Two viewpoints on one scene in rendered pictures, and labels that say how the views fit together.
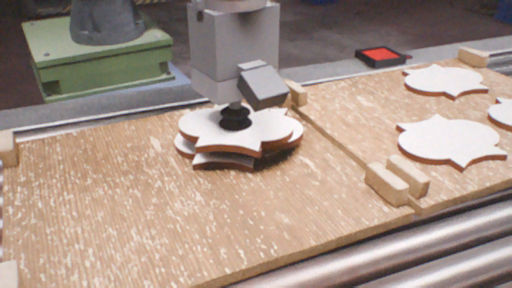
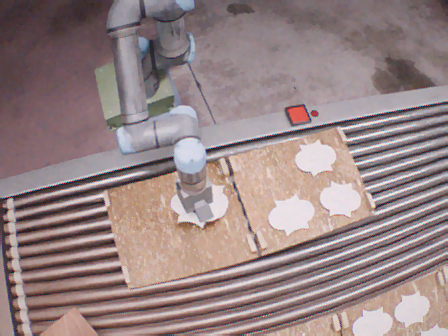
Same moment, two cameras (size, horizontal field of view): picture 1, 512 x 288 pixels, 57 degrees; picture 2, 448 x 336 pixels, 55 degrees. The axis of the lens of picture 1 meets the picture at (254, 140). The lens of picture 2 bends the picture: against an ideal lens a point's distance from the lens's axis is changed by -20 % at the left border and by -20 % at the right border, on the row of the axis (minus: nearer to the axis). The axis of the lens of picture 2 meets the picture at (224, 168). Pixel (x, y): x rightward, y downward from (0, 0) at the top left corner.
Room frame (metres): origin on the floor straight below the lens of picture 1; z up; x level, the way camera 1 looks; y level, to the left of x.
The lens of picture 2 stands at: (-0.11, -0.15, 2.39)
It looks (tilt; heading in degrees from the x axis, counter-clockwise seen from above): 61 degrees down; 8
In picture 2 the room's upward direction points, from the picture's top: 1 degrees counter-clockwise
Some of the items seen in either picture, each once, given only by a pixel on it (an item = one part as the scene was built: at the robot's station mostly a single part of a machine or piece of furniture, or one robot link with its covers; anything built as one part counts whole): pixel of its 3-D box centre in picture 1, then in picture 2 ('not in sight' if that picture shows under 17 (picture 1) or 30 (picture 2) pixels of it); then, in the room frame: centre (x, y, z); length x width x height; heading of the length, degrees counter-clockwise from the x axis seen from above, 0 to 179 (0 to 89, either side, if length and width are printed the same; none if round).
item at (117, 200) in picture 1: (187, 179); (175, 225); (0.48, 0.08, 0.93); 0.41 x 0.35 x 0.02; 115
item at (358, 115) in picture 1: (444, 114); (304, 187); (0.66, -0.30, 0.93); 0.41 x 0.35 x 0.02; 115
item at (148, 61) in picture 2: not in sight; (135, 57); (0.98, 0.30, 1.13); 0.13 x 0.12 x 0.14; 108
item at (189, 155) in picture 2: not in sight; (190, 160); (0.54, 0.03, 1.24); 0.09 x 0.08 x 0.11; 18
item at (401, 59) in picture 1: (379, 56); (298, 115); (0.94, -0.26, 0.92); 0.08 x 0.08 x 0.02; 22
